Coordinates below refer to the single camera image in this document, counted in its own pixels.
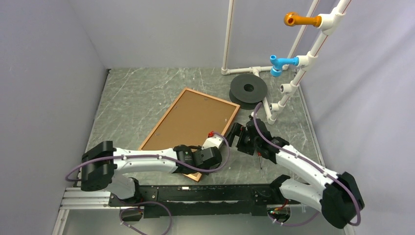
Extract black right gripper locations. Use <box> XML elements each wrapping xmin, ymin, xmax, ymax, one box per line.
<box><xmin>223</xmin><ymin>122</ymin><xmax>260</xmax><ymax>155</ymax></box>

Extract blue red screwdriver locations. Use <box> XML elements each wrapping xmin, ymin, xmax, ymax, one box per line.
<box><xmin>257</xmin><ymin>152</ymin><xmax>263</xmax><ymax>170</ymax></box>

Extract orange wooden picture frame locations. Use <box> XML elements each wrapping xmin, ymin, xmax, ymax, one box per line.
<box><xmin>138</xmin><ymin>87</ymin><xmax>241</xmax><ymax>183</ymax></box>

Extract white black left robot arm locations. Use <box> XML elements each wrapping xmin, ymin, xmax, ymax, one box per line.
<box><xmin>81</xmin><ymin>136</ymin><xmax>223</xmax><ymax>206</ymax></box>

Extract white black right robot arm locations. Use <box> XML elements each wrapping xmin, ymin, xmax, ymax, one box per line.
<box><xmin>226</xmin><ymin>118</ymin><xmax>365</xmax><ymax>229</ymax></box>

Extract black filament spool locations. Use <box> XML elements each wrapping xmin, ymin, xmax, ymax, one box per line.
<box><xmin>229</xmin><ymin>73</ymin><xmax>268</xmax><ymax>110</ymax></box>

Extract blue pipe peg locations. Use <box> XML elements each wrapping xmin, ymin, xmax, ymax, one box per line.
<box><xmin>270</xmin><ymin>55</ymin><xmax>300</xmax><ymax>77</ymax></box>

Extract orange pipe peg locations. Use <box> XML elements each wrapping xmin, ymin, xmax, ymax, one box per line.
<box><xmin>283</xmin><ymin>12</ymin><xmax>323</xmax><ymax>27</ymax></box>

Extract white pvc pipe rack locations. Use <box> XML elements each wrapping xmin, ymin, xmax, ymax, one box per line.
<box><xmin>221</xmin><ymin>0</ymin><xmax>351</xmax><ymax>124</ymax></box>

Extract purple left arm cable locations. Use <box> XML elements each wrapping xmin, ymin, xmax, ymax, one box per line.
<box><xmin>65</xmin><ymin>131</ymin><xmax>231</xmax><ymax>235</ymax></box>

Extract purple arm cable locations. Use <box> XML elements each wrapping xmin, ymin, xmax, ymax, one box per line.
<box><xmin>252</xmin><ymin>102</ymin><xmax>362</xmax><ymax>228</ymax></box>
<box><xmin>65</xmin><ymin>131</ymin><xmax>231</xmax><ymax>235</ymax></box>

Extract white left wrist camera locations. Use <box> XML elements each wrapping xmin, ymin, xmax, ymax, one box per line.
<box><xmin>202</xmin><ymin>131</ymin><xmax>224</xmax><ymax>149</ymax></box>

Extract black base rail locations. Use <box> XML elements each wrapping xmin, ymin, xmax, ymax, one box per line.
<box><xmin>108</xmin><ymin>184</ymin><xmax>299</xmax><ymax>216</ymax></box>

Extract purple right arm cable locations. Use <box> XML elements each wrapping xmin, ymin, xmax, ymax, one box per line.
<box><xmin>252</xmin><ymin>102</ymin><xmax>362</xmax><ymax>228</ymax></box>

